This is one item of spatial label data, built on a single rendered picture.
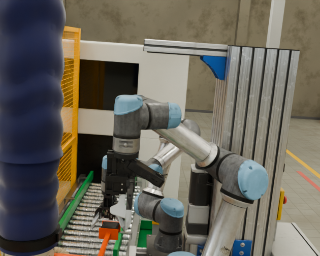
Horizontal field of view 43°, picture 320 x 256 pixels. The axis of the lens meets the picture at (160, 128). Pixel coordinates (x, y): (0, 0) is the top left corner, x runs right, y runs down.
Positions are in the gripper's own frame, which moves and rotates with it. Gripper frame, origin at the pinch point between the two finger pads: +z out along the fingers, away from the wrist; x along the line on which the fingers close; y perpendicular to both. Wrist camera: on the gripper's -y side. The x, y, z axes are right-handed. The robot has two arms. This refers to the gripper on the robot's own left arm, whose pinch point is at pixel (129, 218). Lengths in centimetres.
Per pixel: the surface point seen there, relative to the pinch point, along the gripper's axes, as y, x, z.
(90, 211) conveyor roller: 38, -224, 99
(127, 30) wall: 56, -1111, -78
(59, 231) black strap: 26.2, -30.4, 20.5
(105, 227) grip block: 11, -57, 31
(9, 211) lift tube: 41.6, -22.7, 10.0
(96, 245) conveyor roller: 26, -162, 97
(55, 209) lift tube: 27.7, -30.1, 11.8
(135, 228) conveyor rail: -2, -182, 93
